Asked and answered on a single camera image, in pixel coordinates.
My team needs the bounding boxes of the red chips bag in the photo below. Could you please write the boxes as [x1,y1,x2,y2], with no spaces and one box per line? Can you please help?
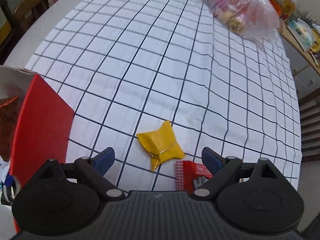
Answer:
[175,160,213,193]

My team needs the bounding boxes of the yellow candy wrapper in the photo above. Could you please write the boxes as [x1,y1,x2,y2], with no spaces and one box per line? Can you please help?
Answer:
[137,120,185,172]

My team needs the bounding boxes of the dark red foil snack bag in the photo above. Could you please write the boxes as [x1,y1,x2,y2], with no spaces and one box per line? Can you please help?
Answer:
[1,95,20,162]

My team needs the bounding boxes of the pink plastic bag with snacks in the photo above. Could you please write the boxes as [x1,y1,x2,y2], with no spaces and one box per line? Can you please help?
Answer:
[203,0,280,41]

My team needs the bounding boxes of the red white cardboard box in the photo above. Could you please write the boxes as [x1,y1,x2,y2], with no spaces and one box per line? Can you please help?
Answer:
[0,64,75,233]

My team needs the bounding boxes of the dark wooden slatted chair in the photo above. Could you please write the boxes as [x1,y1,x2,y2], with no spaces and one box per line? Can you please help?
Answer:
[298,88,319,163]

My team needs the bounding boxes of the wooden side cabinet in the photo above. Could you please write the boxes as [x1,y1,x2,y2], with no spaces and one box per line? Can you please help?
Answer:
[274,0,320,98]

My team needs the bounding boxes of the white grid tablecloth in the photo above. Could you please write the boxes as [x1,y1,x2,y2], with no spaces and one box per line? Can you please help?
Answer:
[25,0,302,192]

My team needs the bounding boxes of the tissue box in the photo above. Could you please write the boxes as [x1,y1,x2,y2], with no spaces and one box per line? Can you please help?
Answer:
[287,18,315,51]

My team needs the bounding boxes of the wooden chair with pink towel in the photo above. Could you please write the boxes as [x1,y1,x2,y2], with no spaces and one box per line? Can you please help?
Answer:
[13,0,49,33]

